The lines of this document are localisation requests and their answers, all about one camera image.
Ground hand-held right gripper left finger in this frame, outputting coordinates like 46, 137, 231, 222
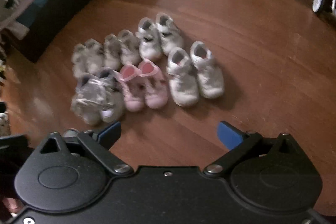
39, 122, 133, 176

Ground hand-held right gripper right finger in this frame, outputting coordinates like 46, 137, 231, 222
203, 122, 297, 177

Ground white lace-up sneaker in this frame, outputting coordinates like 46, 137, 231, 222
99, 68, 126, 123
70, 72, 107, 127

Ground pink sock shoe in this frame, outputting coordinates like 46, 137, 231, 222
118, 64, 145, 112
138, 59, 169, 109

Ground white sneaker with black stripes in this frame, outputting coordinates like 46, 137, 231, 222
167, 47, 199, 107
190, 41, 225, 99

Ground beige sneaker with brown mark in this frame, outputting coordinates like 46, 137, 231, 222
71, 43, 91, 77
84, 39, 105, 73

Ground white patterned sock shoe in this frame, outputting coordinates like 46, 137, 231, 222
117, 29, 141, 65
103, 34, 122, 69

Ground white strap sneaker black marks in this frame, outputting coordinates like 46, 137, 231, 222
155, 13, 185, 56
136, 17, 162, 60

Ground dark bed frame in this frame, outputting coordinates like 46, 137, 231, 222
16, 0, 171, 64

